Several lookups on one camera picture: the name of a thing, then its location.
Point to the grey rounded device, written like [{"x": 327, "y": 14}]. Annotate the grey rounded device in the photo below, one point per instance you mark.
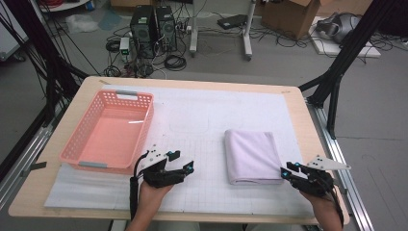
[{"x": 340, "y": 27}]

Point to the narrow black computer tower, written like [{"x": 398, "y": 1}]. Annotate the narrow black computer tower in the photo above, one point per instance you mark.
[{"x": 166, "y": 30}]

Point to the white floor board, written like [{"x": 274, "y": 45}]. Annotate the white floor board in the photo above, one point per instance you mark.
[{"x": 327, "y": 48}]

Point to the white foam sheet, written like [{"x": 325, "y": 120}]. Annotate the white foam sheet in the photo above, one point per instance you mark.
[{"x": 83, "y": 189}]

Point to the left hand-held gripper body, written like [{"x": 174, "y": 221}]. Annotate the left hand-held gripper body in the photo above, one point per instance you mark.
[{"x": 160, "y": 178}]

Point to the white power adapter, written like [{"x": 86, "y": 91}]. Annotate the white power adapter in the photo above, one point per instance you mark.
[{"x": 124, "y": 45}]

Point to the aluminium rail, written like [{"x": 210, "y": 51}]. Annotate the aluminium rail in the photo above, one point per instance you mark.
[
  {"x": 29, "y": 154},
  {"x": 333, "y": 147}
]

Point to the black flat box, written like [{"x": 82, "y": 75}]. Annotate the black flat box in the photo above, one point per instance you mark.
[{"x": 232, "y": 21}]

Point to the white round table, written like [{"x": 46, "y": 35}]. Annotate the white round table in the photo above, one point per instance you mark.
[{"x": 64, "y": 5}]

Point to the white grid mat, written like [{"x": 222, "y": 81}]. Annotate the white grid mat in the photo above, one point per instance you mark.
[{"x": 198, "y": 112}]

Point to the black metal frame post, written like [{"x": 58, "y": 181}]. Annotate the black metal frame post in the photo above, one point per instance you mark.
[
  {"x": 349, "y": 48},
  {"x": 41, "y": 48}
]

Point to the person's left hand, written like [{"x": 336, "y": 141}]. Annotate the person's left hand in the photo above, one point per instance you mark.
[{"x": 152, "y": 197}]

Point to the pink plastic basket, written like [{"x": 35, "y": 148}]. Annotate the pink plastic basket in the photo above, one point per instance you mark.
[{"x": 109, "y": 141}]

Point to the clear plastic bag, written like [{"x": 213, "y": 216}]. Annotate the clear plastic bag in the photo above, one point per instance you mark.
[{"x": 80, "y": 22}]

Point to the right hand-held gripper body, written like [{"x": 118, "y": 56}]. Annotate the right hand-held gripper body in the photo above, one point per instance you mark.
[{"x": 316, "y": 184}]

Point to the teal plastic sheet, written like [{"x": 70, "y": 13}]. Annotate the teal plastic sheet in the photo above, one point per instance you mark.
[{"x": 109, "y": 20}]

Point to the open cardboard box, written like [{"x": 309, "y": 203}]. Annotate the open cardboard box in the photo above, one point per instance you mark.
[{"x": 288, "y": 17}]

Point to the grey metal bracket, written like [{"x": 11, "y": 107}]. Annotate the grey metal bracket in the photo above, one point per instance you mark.
[{"x": 37, "y": 166}]

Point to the wide black computer tower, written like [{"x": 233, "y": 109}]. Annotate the wide black computer tower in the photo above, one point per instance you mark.
[{"x": 142, "y": 32}]

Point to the person's right hand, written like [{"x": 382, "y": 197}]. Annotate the person's right hand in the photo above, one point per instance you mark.
[{"x": 324, "y": 207}]

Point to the lilac patterned towel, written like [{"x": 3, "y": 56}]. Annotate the lilac patterned towel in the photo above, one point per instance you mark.
[{"x": 253, "y": 157}]

